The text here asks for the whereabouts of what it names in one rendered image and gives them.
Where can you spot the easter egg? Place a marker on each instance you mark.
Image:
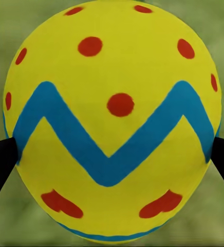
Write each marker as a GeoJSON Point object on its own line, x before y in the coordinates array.
{"type": "Point", "coordinates": [114, 106]}

